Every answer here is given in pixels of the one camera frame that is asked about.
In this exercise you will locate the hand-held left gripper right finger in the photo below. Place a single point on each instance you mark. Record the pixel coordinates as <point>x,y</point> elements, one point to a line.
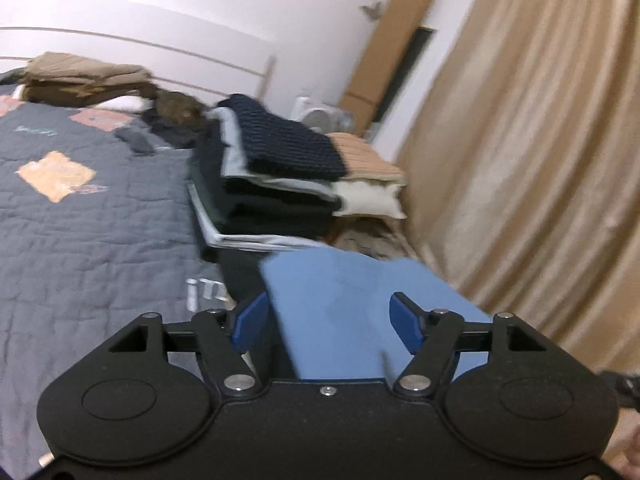
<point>405,325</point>

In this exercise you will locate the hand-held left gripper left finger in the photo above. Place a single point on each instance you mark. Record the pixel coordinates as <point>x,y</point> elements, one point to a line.
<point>250,322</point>

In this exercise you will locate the blue garment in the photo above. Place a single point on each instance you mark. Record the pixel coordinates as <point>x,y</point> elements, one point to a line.
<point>340,300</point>

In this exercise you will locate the mixed folded clothes stack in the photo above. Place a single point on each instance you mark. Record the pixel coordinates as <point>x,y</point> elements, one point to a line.
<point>245,280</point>

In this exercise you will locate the stack of dark folded clothes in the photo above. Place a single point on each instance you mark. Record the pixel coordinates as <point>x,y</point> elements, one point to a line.
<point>280,145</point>

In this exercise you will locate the cream pillow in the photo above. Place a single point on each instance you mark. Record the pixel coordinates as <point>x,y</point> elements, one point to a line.
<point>370,197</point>

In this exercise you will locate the beige striped pillow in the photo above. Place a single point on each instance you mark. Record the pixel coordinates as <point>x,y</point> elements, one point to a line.
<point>365,157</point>

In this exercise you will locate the grey printed bed quilt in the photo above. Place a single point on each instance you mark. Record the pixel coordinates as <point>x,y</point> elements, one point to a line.
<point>100,235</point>

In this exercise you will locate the dark grey cloth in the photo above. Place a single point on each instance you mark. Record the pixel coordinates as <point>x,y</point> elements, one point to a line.
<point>132,140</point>

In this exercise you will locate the white fan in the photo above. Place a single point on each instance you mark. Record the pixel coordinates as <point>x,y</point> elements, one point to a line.
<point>320,115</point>

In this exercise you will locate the beige curtain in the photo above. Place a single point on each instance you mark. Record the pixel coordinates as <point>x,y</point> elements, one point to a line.
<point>525,135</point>

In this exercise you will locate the olive mottled cloth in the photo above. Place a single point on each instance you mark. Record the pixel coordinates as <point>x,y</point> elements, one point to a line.
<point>177,107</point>

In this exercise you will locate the white pillow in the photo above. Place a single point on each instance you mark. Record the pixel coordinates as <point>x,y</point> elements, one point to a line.
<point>125,102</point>

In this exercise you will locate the black flat panel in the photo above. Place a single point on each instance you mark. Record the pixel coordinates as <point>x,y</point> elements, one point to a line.
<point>415,55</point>

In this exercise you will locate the white headboard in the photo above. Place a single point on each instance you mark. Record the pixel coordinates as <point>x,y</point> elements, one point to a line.
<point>175,35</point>

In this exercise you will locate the folded khaki brown bedding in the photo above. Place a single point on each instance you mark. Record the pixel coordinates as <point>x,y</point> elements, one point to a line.
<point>75,72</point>

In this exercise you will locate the wall butterfly decoration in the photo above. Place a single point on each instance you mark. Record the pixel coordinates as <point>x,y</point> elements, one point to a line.
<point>371,10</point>

